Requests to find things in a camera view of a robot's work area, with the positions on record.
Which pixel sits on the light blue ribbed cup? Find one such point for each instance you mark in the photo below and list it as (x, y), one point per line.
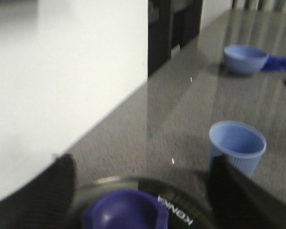
(243, 145)

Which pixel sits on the black cabinet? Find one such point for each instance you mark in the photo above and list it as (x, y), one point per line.
(170, 23)

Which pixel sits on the dark blue cloth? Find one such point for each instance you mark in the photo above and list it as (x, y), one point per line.
(275, 63)

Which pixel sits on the light blue bowl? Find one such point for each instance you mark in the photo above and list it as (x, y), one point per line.
(244, 59)

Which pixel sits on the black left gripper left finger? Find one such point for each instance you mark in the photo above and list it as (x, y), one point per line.
(43, 203)

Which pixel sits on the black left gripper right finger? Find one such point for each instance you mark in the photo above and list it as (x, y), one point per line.
(238, 203)

